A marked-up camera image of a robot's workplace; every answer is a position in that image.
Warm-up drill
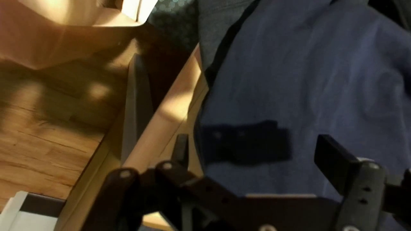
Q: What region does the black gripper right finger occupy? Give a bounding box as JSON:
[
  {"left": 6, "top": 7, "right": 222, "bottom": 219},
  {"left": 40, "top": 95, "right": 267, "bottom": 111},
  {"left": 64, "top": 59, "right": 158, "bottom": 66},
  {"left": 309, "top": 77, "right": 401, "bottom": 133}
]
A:
[{"left": 315, "top": 134, "right": 411, "bottom": 231}]

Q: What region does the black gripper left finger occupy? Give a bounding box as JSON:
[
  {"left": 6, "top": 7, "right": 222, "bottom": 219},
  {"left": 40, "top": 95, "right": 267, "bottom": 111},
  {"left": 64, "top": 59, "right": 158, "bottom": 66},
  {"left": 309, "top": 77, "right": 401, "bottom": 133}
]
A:
[{"left": 81, "top": 133, "right": 239, "bottom": 231}]

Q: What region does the black cloth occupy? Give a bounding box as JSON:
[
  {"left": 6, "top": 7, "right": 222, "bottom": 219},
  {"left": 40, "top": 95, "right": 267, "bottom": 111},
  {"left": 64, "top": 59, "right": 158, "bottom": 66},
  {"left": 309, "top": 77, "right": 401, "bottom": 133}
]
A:
[{"left": 150, "top": 0, "right": 411, "bottom": 86}]

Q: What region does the wooden chair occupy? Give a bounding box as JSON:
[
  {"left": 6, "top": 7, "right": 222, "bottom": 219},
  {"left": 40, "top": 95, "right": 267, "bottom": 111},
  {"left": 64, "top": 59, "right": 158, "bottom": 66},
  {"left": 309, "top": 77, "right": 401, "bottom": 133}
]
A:
[{"left": 54, "top": 47, "right": 207, "bottom": 231}]

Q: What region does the purple blue cloth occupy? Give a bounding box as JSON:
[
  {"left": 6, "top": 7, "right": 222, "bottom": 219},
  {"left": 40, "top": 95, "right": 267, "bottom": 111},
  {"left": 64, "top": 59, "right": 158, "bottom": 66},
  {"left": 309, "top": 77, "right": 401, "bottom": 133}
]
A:
[{"left": 195, "top": 4, "right": 411, "bottom": 199}]

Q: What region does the brown armchair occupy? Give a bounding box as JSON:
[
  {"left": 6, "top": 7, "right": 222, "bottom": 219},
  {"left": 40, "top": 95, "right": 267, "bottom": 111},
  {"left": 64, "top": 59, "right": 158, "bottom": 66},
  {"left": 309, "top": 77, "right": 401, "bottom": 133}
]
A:
[{"left": 0, "top": 0, "right": 158, "bottom": 69}]

